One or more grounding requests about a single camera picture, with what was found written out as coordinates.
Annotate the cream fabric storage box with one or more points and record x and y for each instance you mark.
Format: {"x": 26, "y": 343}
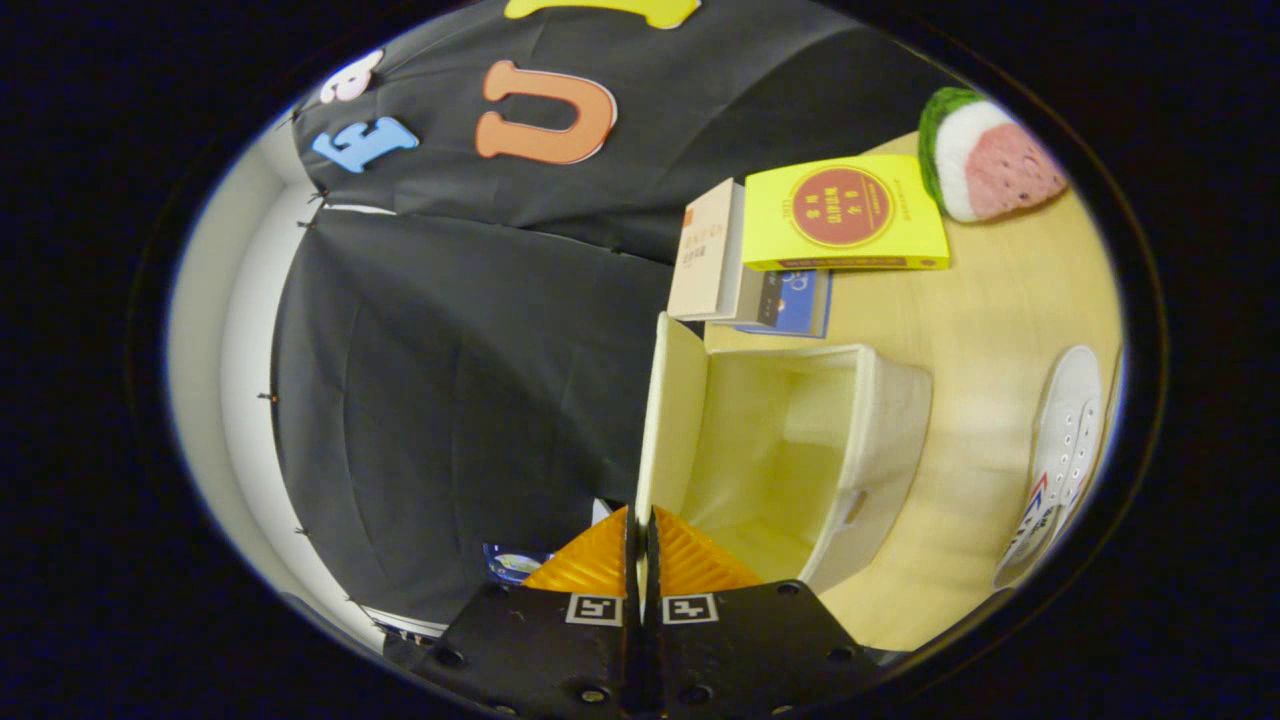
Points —
{"x": 780, "y": 440}

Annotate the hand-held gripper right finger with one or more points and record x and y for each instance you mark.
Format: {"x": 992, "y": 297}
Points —
{"x": 750, "y": 650}

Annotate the blue book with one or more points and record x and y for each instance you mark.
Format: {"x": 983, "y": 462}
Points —
{"x": 800, "y": 305}

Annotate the beige book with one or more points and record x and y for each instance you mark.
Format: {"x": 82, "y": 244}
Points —
{"x": 705, "y": 250}

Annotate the yellow book red circle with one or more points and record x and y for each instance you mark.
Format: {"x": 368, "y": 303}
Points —
{"x": 840, "y": 215}

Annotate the blue lit screen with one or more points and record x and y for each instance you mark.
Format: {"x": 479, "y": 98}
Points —
{"x": 515, "y": 565}

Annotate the watermelon slice plush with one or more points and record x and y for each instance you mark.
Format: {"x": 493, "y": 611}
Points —
{"x": 985, "y": 155}

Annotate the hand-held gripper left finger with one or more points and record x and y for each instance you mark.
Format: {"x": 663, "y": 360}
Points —
{"x": 540, "y": 650}

